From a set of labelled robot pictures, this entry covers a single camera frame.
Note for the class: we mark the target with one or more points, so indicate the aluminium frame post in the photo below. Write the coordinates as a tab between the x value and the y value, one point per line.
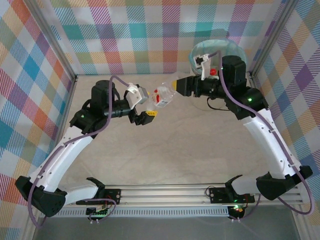
53	41
272	37

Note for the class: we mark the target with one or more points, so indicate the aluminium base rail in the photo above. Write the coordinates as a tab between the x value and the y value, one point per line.
162	195

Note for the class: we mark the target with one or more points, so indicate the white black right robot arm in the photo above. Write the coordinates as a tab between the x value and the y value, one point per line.
270	142

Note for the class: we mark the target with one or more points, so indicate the clear bottle red white label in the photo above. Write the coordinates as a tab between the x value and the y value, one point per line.
161	98

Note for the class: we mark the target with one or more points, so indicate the left circuit board green lights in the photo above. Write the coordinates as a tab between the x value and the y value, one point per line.
96	212

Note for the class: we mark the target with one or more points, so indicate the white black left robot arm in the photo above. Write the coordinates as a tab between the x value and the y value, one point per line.
67	155

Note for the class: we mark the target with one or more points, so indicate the right circuit board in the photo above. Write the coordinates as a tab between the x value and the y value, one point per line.
237	209

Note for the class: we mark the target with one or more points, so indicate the colourful plaid backdrop cloth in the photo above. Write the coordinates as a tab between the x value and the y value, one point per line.
125	37
20	87
300	100

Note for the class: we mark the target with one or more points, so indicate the white trash bin blue liner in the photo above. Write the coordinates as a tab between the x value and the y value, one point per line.
217	46

